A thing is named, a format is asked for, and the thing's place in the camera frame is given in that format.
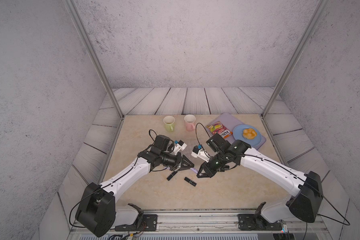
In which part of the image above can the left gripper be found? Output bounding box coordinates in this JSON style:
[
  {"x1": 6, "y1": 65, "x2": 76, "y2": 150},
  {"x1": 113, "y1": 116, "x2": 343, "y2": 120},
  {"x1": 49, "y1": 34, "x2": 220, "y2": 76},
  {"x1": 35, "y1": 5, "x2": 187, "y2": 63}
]
[{"x1": 159, "y1": 152, "x2": 195, "y2": 172}]

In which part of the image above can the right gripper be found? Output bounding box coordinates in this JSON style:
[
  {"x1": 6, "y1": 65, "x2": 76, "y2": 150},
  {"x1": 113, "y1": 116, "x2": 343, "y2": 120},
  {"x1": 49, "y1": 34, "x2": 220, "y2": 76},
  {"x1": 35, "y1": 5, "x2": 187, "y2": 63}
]
[{"x1": 194, "y1": 152, "x2": 227, "y2": 178}]

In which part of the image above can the purple lipstick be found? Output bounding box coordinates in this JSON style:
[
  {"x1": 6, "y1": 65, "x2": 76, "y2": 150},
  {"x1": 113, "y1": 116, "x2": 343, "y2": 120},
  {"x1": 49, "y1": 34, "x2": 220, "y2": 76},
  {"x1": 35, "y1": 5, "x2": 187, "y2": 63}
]
[{"x1": 190, "y1": 168, "x2": 198, "y2": 174}]

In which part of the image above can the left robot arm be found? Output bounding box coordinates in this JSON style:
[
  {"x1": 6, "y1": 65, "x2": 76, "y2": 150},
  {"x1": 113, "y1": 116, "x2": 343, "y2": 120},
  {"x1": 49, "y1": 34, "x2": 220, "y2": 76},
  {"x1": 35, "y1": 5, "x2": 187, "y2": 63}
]
[{"x1": 75, "y1": 135, "x2": 194, "y2": 238}]

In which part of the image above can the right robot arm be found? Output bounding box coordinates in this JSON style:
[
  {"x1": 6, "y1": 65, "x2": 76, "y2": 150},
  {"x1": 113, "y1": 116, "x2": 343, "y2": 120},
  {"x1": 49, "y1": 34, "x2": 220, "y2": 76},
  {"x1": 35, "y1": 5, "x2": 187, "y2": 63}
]
[{"x1": 192, "y1": 134, "x2": 325, "y2": 224}]

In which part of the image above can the black lipstick left diagonal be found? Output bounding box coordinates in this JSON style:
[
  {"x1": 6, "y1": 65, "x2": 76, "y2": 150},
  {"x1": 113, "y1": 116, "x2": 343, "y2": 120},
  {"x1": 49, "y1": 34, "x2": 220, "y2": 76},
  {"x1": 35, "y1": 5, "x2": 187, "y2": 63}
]
[{"x1": 167, "y1": 171, "x2": 178, "y2": 181}]

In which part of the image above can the black lipstick centre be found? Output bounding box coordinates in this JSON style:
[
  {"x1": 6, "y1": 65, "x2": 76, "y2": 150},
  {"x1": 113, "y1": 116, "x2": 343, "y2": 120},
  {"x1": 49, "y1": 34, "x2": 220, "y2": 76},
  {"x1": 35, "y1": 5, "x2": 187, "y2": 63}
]
[{"x1": 184, "y1": 177, "x2": 197, "y2": 187}]

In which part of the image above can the green mug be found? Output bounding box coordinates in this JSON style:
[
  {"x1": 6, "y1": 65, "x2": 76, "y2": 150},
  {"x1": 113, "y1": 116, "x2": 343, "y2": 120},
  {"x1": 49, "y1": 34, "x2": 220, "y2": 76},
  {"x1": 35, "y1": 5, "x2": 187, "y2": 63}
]
[{"x1": 163, "y1": 116, "x2": 176, "y2": 132}]

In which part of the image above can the pink mug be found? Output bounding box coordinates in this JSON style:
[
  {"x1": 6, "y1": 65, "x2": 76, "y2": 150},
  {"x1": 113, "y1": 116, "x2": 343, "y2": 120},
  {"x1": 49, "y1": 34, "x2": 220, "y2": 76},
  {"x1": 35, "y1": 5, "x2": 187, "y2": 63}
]
[{"x1": 184, "y1": 115, "x2": 196, "y2": 132}]

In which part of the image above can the candy bag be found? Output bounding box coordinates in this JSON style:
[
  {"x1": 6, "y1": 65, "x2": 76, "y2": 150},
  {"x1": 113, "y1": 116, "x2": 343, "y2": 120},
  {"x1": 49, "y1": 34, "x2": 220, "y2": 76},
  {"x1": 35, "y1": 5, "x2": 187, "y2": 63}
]
[{"x1": 207, "y1": 121, "x2": 233, "y2": 139}]

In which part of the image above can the blue plate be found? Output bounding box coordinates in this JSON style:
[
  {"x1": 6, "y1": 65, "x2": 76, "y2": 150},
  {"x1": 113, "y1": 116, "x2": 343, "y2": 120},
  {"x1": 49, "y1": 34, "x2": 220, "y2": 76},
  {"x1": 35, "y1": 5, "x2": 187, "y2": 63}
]
[{"x1": 233, "y1": 124, "x2": 262, "y2": 146}]

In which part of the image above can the lavender tray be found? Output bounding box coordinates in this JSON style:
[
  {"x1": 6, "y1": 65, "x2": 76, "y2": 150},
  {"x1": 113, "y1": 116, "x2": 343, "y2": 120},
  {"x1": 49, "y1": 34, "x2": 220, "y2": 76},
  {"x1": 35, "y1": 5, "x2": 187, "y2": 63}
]
[{"x1": 206, "y1": 113, "x2": 266, "y2": 150}]

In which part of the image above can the bread roll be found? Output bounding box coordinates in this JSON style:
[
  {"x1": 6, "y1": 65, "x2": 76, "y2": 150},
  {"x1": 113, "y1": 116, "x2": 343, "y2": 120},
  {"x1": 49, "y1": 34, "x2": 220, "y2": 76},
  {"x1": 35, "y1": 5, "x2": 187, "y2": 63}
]
[{"x1": 243, "y1": 128, "x2": 258, "y2": 140}]

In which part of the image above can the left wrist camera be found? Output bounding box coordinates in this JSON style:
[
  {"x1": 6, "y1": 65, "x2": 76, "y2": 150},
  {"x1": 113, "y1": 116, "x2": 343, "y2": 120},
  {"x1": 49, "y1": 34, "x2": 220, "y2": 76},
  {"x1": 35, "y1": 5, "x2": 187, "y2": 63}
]
[{"x1": 171, "y1": 141, "x2": 187, "y2": 155}]

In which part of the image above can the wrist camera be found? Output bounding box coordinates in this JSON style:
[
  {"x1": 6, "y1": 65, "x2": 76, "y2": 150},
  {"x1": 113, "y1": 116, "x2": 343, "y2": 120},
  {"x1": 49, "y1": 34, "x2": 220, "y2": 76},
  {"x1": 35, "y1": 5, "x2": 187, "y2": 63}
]
[
  {"x1": 171, "y1": 141, "x2": 187, "y2": 155},
  {"x1": 191, "y1": 145, "x2": 210, "y2": 163}
]

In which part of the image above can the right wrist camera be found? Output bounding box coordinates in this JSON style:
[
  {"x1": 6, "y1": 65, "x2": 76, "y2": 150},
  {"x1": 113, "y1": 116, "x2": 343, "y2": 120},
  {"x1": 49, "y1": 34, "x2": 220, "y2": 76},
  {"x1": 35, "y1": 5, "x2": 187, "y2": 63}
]
[{"x1": 191, "y1": 145, "x2": 210, "y2": 163}]

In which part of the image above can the aluminium rail front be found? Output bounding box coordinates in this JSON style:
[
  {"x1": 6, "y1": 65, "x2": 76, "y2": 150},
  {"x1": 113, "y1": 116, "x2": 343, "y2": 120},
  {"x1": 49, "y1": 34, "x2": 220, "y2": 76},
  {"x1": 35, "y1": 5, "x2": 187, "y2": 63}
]
[{"x1": 102, "y1": 210, "x2": 333, "y2": 240}]

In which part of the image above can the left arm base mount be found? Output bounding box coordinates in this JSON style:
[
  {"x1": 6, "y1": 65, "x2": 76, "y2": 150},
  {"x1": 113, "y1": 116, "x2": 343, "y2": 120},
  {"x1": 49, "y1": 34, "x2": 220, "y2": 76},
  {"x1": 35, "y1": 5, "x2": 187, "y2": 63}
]
[{"x1": 111, "y1": 204, "x2": 158, "y2": 232}]

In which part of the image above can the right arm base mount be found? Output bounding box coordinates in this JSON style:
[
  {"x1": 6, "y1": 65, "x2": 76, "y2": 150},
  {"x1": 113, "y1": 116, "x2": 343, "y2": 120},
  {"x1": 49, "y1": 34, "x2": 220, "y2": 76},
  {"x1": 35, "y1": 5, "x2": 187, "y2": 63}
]
[{"x1": 237, "y1": 202, "x2": 283, "y2": 231}]

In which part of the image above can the left aluminium frame post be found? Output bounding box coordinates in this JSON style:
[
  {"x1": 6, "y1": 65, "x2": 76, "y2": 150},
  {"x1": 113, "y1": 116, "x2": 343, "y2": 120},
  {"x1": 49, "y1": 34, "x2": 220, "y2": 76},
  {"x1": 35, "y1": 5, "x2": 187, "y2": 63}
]
[{"x1": 64, "y1": 0, "x2": 124, "y2": 119}]

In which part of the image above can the aluminium frame post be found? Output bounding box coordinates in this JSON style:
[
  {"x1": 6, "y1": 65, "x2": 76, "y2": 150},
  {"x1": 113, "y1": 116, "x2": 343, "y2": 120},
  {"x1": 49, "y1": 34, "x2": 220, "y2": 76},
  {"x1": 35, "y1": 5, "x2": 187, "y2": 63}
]
[
  {"x1": 261, "y1": 0, "x2": 330, "y2": 120},
  {"x1": 64, "y1": 0, "x2": 124, "y2": 119}
]

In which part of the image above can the right aluminium frame post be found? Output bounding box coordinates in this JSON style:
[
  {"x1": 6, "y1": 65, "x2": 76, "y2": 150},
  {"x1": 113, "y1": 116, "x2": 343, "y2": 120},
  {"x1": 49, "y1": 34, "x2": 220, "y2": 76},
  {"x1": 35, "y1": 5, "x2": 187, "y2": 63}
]
[{"x1": 261, "y1": 0, "x2": 330, "y2": 120}]

